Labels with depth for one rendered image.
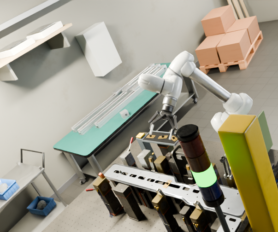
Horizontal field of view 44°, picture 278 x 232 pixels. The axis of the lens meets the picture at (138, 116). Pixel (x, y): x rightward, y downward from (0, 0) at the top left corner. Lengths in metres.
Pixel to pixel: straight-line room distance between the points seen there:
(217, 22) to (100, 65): 2.67
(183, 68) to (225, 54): 3.56
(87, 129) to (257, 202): 3.62
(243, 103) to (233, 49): 3.40
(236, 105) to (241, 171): 1.72
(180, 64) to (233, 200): 1.14
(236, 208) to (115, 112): 2.84
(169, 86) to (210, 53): 4.20
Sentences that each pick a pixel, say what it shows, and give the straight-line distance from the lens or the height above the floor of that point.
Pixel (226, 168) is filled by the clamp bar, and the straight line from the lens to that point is 2.38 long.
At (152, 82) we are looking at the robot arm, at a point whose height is 1.80.
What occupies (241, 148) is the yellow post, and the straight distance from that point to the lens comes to 1.14.
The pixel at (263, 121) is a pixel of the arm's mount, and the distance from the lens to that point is 2.99.
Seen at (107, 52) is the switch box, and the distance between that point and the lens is 5.23.
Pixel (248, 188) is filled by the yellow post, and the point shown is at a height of 1.75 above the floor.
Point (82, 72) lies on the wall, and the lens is 5.19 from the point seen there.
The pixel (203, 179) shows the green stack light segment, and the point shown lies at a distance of 1.11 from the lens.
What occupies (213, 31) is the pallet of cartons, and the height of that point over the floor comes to 0.56.
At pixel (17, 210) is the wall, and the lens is 4.95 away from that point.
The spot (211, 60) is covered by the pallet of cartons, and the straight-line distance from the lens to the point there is 6.49.
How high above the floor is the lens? 2.61
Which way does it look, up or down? 25 degrees down
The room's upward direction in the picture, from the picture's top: 25 degrees counter-clockwise
